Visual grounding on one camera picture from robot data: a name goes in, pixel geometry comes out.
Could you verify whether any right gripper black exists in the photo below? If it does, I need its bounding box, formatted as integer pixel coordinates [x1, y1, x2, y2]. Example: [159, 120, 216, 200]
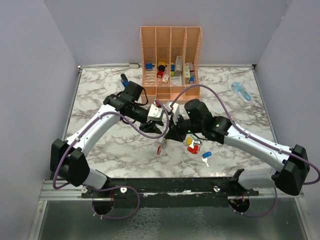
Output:
[165, 112, 204, 143]

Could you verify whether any metal key holder red handle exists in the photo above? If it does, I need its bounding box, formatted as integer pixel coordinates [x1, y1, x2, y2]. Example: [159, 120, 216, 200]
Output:
[157, 138, 167, 156]

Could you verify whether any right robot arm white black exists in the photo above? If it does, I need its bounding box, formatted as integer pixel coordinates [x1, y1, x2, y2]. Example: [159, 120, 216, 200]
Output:
[165, 99, 310, 196]

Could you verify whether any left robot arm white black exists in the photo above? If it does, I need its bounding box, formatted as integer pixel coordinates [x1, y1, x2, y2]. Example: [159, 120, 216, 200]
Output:
[50, 81, 168, 198]

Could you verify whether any yellow key tag with key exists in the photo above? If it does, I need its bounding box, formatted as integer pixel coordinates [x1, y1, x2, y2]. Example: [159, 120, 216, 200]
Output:
[186, 137, 193, 146]

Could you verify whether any green key tag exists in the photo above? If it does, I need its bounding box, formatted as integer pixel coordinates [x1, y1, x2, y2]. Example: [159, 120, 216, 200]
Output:
[190, 134, 199, 140]

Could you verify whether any red key tag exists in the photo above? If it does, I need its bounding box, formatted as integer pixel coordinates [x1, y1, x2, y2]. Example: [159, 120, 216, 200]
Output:
[187, 145, 199, 155]

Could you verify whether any blue key tag with key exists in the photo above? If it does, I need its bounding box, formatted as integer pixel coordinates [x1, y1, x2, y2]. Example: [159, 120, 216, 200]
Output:
[202, 151, 212, 168]

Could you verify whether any blue black stapler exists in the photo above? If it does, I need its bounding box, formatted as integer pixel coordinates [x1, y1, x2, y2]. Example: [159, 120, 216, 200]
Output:
[120, 73, 129, 88]

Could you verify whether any black red stamp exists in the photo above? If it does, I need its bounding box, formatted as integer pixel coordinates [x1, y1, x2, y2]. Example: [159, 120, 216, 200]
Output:
[157, 64, 166, 79]

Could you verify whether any blue cube in organizer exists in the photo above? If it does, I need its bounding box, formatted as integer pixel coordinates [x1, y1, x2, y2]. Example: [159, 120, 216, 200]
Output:
[145, 62, 154, 71]

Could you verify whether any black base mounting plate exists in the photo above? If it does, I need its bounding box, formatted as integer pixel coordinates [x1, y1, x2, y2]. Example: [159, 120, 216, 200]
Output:
[81, 177, 259, 208]

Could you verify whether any yellow block in organizer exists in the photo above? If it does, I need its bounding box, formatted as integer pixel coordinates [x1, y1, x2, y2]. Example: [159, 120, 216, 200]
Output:
[158, 61, 166, 67]

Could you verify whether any white red box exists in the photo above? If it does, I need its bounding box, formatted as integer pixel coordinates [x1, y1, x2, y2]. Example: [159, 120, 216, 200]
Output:
[184, 62, 195, 84]

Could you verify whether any peach desk organizer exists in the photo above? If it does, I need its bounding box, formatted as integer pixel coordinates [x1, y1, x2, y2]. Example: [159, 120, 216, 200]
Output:
[140, 26, 202, 104]

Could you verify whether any tall grey box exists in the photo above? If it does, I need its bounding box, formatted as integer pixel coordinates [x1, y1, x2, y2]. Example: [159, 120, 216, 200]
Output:
[174, 55, 183, 77]

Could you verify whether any packaged blue toothbrush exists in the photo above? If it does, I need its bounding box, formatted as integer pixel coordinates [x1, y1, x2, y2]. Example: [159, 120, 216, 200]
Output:
[230, 82, 253, 104]

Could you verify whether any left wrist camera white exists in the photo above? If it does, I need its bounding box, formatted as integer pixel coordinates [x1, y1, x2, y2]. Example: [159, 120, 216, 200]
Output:
[147, 104, 164, 122]

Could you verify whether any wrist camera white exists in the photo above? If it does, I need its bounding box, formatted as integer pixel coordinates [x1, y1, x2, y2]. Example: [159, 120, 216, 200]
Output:
[165, 101, 180, 125]
[147, 104, 164, 122]

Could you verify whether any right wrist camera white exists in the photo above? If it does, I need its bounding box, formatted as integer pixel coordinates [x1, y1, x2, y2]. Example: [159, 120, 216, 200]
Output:
[165, 101, 180, 125]

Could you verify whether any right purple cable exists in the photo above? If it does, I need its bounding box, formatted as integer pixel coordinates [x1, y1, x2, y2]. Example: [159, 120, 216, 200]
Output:
[169, 84, 320, 218]

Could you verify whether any purple cable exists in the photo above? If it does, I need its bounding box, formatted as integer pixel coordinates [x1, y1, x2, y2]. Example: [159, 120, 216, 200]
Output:
[169, 84, 320, 218]
[51, 99, 170, 220]

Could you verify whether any white plug on rail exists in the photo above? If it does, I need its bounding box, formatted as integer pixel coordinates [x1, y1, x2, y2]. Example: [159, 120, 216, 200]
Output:
[128, 63, 140, 69]

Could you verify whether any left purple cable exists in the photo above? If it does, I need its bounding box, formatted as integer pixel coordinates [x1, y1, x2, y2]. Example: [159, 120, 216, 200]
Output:
[51, 99, 170, 220]

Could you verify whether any aluminium frame rail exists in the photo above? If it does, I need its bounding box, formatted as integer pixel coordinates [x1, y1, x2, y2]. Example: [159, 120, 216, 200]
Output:
[38, 178, 305, 201]

